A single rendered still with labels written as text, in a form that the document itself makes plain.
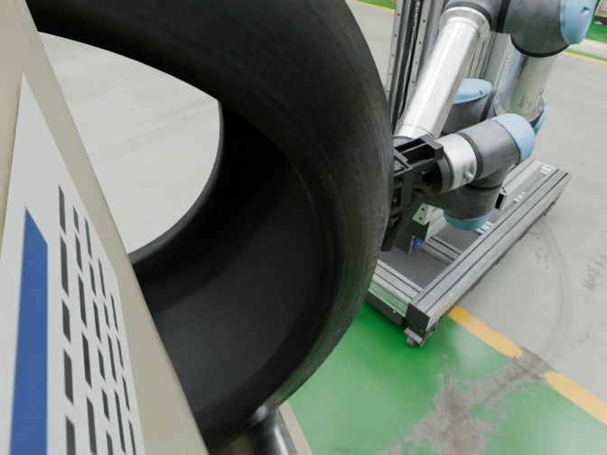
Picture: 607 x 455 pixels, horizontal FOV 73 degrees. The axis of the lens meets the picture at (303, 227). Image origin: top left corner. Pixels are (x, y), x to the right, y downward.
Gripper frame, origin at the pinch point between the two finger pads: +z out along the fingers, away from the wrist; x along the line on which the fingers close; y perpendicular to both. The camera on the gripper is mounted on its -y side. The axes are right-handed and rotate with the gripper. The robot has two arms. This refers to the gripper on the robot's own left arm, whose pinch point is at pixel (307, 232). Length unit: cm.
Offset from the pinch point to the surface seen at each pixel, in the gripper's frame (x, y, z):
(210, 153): -196, -106, -9
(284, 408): 13.3, -15.9, 11.5
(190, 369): 6.0, -9.2, 20.7
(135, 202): -163, -100, 41
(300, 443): 18.2, -15.9, 11.5
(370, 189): 18.0, 20.9, 1.2
